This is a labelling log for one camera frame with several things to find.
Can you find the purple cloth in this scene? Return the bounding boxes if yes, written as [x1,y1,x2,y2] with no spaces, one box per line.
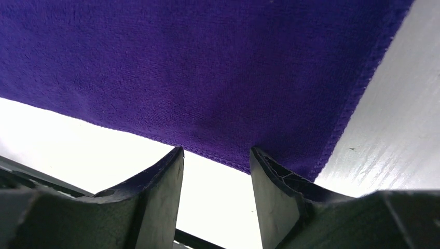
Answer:
[1,1,412,181]

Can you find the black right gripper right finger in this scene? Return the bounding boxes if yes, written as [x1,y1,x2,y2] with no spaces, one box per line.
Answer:
[250,148,439,248]

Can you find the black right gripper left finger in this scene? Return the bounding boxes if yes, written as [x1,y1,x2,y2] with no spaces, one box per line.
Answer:
[0,146,185,249]

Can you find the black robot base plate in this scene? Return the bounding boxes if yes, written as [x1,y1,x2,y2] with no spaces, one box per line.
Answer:
[0,155,226,249]

